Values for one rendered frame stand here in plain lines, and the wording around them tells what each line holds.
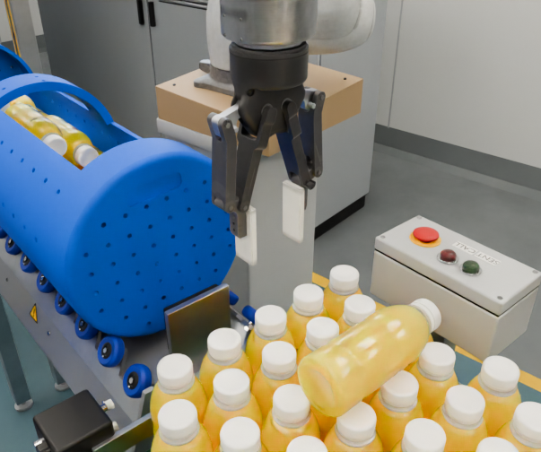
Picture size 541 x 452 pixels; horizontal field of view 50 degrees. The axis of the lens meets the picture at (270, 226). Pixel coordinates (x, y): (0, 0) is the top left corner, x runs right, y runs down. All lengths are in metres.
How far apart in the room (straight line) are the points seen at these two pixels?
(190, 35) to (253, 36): 2.47
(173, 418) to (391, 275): 0.39
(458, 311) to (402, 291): 0.09
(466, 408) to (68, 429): 0.44
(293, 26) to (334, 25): 0.87
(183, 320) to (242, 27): 0.42
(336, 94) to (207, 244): 0.72
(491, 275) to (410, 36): 2.99
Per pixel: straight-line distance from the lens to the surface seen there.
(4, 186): 0.95
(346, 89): 1.51
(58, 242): 0.78
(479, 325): 0.79
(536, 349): 2.48
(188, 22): 2.98
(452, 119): 3.69
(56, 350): 1.05
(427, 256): 0.82
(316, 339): 0.70
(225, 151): 0.56
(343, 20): 1.40
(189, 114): 1.47
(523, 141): 3.57
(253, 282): 1.58
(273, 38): 0.53
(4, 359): 2.05
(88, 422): 0.74
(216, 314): 0.83
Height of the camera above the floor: 1.54
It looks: 31 degrees down
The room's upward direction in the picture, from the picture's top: straight up
